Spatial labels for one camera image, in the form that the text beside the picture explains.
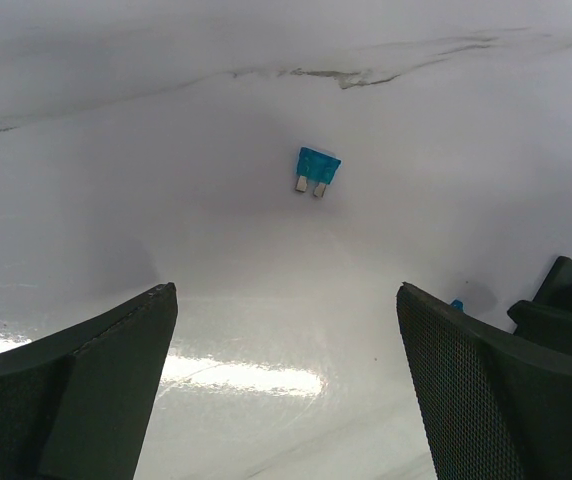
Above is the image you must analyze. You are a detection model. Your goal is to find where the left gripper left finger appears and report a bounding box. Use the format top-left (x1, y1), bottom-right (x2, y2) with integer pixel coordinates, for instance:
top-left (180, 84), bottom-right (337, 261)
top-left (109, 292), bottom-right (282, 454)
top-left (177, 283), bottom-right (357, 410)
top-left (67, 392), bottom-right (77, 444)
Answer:
top-left (0, 283), bottom-right (178, 479)

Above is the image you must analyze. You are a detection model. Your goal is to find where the blue blade fuse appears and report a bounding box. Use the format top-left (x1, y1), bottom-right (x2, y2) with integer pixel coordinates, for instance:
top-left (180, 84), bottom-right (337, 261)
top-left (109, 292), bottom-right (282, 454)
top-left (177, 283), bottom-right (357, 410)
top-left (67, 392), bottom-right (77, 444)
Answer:
top-left (295, 147), bottom-right (341, 198)

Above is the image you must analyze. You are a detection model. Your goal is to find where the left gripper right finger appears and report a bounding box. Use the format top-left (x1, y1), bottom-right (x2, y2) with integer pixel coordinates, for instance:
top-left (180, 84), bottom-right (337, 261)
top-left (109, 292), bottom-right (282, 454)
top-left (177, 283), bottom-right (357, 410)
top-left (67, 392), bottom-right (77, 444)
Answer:
top-left (396, 283), bottom-right (572, 479)

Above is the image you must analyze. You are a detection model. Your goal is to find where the black fuse box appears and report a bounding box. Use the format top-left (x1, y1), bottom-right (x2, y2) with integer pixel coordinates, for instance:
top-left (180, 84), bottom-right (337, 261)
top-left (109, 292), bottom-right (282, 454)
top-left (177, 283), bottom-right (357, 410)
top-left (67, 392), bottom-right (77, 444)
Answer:
top-left (507, 256), bottom-right (572, 356)

